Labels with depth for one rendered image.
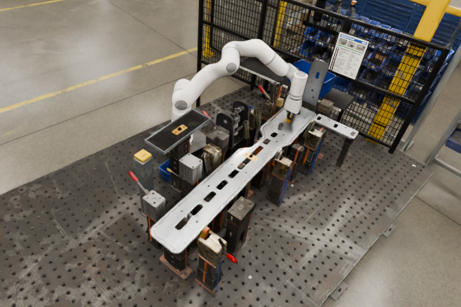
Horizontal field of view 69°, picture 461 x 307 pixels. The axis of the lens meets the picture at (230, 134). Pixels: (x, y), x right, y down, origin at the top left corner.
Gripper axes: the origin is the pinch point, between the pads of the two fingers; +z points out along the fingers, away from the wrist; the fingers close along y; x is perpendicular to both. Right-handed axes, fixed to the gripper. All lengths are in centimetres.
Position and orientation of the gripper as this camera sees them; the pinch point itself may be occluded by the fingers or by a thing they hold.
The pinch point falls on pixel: (290, 116)
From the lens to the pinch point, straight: 223.9
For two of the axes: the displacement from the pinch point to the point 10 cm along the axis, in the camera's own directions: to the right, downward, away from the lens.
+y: 8.0, 4.4, -4.0
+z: -0.9, 7.6, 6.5
